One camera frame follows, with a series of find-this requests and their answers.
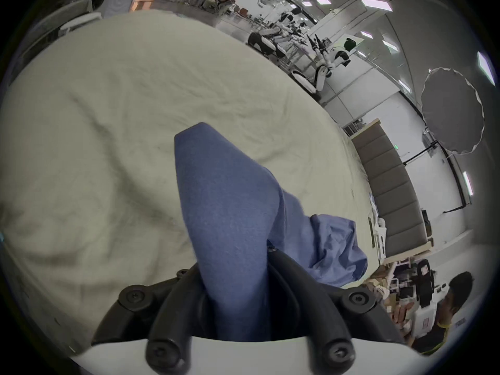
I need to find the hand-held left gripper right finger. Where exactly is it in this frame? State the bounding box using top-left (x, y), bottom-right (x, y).
top-left (266, 248), bottom-right (404, 374)

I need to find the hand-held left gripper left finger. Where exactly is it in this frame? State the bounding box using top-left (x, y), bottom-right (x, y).
top-left (91, 263), bottom-right (215, 375)

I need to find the blue garment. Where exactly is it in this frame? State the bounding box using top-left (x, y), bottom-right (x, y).
top-left (174, 122), bottom-right (368, 342)

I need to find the grey padded headboard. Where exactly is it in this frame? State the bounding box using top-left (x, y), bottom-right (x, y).
top-left (351, 118), bottom-right (434, 265)

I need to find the bed with beige sheet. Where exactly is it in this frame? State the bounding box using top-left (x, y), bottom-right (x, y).
top-left (0, 9), bottom-right (381, 356)

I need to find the white and black robot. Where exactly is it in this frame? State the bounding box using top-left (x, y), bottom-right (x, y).
top-left (291, 47), bottom-right (352, 102)
top-left (248, 12), bottom-right (301, 59)

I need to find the grey photo umbrella on stand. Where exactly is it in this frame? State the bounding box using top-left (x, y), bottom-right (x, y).
top-left (402, 67), bottom-right (486, 214)

